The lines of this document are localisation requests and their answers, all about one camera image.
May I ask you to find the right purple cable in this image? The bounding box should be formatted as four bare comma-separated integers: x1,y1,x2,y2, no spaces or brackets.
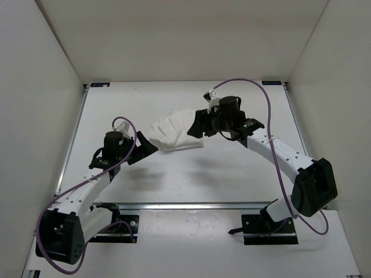
204,78,330,234

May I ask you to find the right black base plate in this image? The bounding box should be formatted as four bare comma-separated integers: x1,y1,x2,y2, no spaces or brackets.
241,214,299,246

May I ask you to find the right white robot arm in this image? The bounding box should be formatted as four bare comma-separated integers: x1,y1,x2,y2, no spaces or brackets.
187,93,338,232

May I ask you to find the white pleated skirt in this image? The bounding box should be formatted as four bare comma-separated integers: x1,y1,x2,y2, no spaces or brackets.
148,109,204,152

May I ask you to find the blue corner label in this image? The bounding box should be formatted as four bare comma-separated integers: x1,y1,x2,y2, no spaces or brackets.
261,81,282,86
90,82,110,87

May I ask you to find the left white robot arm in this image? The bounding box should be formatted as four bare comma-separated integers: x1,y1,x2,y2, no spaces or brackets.
35,131,158,265

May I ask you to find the right blue corner label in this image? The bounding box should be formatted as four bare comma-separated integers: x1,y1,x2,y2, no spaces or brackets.
261,81,282,86

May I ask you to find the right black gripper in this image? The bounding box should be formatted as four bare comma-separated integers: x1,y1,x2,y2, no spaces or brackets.
188,108,232,139

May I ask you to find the purple cable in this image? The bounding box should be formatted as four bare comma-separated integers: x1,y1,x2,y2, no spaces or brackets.
37,116,137,273
204,78,330,234

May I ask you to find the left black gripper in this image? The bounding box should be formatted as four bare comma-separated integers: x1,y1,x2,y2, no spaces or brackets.
119,130,159,164

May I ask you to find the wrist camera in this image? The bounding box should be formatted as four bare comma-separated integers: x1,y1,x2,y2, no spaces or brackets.
112,120,130,138
203,88,220,113

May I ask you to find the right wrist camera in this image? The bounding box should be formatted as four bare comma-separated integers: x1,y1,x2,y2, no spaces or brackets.
203,88,220,113

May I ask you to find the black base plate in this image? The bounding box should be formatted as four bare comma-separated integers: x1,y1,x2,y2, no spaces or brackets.
241,214,299,246
89,210,140,244

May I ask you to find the left blue corner label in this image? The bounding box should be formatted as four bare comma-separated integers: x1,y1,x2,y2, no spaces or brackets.
90,82,110,87

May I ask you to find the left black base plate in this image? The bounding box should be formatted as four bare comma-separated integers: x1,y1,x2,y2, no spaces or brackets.
89,210,140,244

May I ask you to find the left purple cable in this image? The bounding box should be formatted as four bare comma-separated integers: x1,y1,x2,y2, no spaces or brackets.
37,116,137,273

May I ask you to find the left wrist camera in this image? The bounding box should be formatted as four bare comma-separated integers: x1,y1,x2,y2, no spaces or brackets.
112,120,130,138

